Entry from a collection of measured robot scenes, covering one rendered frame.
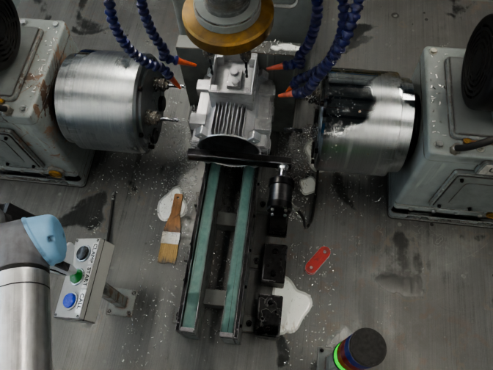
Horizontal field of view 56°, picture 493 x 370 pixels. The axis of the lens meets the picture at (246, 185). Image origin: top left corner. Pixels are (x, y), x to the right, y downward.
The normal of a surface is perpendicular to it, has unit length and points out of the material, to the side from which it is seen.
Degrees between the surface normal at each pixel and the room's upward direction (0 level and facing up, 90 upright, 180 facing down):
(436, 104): 0
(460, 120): 0
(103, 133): 69
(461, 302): 0
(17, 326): 19
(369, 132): 43
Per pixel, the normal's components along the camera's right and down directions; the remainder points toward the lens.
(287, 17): -0.12, 0.90
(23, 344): 0.44, -0.57
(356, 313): -0.04, -0.42
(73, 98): -0.10, 0.11
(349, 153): -0.13, 0.69
